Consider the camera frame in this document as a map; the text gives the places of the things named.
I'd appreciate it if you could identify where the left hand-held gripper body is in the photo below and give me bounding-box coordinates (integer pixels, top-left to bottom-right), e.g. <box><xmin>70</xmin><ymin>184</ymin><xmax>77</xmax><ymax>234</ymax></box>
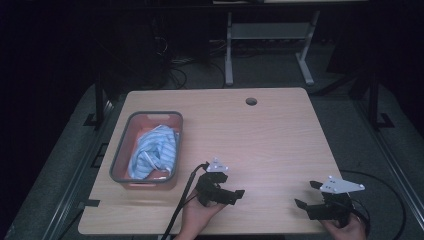
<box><xmin>195</xmin><ymin>157</ymin><xmax>235</xmax><ymax>207</ymax></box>

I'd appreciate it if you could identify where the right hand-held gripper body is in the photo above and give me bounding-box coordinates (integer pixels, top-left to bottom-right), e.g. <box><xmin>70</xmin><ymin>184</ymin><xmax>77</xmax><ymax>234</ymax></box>
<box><xmin>305</xmin><ymin>175</ymin><xmax>366</xmax><ymax>229</ymax></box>

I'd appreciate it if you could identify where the person's right hand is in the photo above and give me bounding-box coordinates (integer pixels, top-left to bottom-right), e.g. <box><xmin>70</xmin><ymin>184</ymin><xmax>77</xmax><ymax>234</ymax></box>
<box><xmin>320</xmin><ymin>213</ymin><xmax>368</xmax><ymax>240</ymax></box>

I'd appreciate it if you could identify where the person's left hand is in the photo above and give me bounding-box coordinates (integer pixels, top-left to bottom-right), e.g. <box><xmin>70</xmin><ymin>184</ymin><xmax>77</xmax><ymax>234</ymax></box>
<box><xmin>173</xmin><ymin>188</ymin><xmax>228</xmax><ymax>240</ymax></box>

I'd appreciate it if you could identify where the blue striped cloth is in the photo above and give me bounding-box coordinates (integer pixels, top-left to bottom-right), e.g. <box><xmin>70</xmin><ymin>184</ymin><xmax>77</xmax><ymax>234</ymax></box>
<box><xmin>127</xmin><ymin>124</ymin><xmax>180</xmax><ymax>181</ymax></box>

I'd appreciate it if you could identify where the pink basket with grey rim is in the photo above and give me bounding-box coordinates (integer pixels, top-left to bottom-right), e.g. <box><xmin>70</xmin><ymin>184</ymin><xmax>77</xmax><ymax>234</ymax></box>
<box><xmin>109</xmin><ymin>110</ymin><xmax>184</xmax><ymax>192</ymax></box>

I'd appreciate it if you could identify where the black metal stand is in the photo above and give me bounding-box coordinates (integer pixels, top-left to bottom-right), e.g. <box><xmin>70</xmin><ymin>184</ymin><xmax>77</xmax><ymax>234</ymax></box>
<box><xmin>364</xmin><ymin>71</ymin><xmax>396</xmax><ymax>132</ymax></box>
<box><xmin>83</xmin><ymin>74</ymin><xmax>113</xmax><ymax>131</ymax></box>

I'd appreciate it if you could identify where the black tape strip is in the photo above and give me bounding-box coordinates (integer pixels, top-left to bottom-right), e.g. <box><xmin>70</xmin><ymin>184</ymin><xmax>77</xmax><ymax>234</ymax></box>
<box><xmin>77</xmin><ymin>199</ymin><xmax>101</xmax><ymax>209</ymax></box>

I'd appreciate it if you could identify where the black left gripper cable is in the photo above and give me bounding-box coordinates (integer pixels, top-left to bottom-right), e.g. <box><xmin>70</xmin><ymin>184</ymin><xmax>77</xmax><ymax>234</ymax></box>
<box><xmin>160</xmin><ymin>161</ymin><xmax>210</xmax><ymax>240</ymax></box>

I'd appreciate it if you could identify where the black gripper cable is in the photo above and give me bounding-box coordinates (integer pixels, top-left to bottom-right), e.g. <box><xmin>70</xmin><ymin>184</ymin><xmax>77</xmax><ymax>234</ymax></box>
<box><xmin>160</xmin><ymin>161</ymin><xmax>210</xmax><ymax>240</ymax></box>
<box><xmin>339</xmin><ymin>169</ymin><xmax>407</xmax><ymax>240</ymax></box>

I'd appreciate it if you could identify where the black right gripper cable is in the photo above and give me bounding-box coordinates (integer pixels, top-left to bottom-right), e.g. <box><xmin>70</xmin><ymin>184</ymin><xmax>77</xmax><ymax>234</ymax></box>
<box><xmin>339</xmin><ymin>169</ymin><xmax>407</xmax><ymax>240</ymax></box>

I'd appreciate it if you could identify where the aluminium floor rail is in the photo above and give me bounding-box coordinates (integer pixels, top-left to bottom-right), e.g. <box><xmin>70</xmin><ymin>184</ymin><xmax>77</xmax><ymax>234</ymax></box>
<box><xmin>353</xmin><ymin>99</ymin><xmax>424</xmax><ymax>231</ymax></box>
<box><xmin>41</xmin><ymin>96</ymin><xmax>125</xmax><ymax>240</ymax></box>

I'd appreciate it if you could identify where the tangle of floor cables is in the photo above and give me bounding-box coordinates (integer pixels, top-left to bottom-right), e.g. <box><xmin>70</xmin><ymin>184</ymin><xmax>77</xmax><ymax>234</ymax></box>
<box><xmin>151</xmin><ymin>19</ymin><xmax>228</xmax><ymax>90</ymax></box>

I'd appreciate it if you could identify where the grey metal table frame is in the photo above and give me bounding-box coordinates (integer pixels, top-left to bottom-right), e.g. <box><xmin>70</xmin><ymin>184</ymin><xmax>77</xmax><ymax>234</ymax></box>
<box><xmin>224</xmin><ymin>10</ymin><xmax>321</xmax><ymax>87</ymax></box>

